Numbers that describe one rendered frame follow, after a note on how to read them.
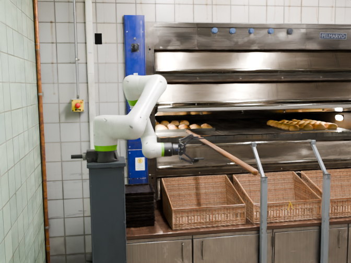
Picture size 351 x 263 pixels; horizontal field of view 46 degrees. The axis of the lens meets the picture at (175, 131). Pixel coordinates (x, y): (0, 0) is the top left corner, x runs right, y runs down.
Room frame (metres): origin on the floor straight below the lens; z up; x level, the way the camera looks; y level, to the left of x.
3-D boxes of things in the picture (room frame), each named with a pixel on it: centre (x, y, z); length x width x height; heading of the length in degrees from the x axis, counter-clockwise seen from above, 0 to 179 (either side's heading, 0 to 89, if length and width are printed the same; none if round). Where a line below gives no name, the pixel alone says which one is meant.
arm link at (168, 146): (2.68, 0.05, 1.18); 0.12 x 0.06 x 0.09; 9
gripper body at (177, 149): (2.69, -0.02, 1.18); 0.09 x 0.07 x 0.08; 99
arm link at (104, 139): (2.22, 0.37, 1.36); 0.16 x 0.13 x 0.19; 70
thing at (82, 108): (3.17, 0.75, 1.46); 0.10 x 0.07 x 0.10; 99
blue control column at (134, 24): (4.21, 0.47, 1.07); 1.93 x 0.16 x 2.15; 9
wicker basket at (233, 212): (3.10, -0.19, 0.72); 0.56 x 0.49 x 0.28; 101
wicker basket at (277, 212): (3.20, -0.79, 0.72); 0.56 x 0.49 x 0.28; 101
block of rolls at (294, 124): (3.99, -1.22, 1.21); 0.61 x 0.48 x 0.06; 9
